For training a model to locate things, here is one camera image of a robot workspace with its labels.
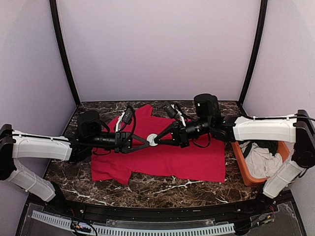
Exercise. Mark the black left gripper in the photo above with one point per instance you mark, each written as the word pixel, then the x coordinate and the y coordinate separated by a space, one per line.
pixel 125 145

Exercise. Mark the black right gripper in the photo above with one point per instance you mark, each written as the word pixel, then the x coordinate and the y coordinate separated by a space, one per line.
pixel 179 135

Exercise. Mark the round brooch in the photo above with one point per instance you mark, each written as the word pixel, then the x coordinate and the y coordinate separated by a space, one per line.
pixel 151 140

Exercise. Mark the magenta t-shirt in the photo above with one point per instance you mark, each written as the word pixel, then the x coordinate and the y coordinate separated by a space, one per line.
pixel 206 163

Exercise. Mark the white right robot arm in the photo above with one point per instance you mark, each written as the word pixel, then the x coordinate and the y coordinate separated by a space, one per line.
pixel 296 131

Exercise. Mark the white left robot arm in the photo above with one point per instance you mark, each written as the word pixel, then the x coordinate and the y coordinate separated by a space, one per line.
pixel 16 145

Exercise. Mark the white garment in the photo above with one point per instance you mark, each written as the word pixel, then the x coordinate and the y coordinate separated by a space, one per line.
pixel 259 161

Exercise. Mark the dark green garment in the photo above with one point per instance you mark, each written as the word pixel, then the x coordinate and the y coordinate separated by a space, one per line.
pixel 272 146

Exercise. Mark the orange plastic basket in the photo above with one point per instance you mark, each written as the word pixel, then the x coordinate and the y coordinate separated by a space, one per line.
pixel 247 178

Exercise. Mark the white slotted cable duct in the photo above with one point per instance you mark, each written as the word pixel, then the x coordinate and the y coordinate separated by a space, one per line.
pixel 133 228

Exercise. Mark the black front rail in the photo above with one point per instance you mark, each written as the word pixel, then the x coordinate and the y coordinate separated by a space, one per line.
pixel 225 212

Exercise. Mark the black right frame post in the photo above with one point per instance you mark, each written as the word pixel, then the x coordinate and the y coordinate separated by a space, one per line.
pixel 254 53

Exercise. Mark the black frame post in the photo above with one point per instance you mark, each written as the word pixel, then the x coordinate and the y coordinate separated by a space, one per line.
pixel 62 51
pixel 254 53

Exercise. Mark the black left frame post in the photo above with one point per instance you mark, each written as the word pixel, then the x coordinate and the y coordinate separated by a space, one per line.
pixel 62 51

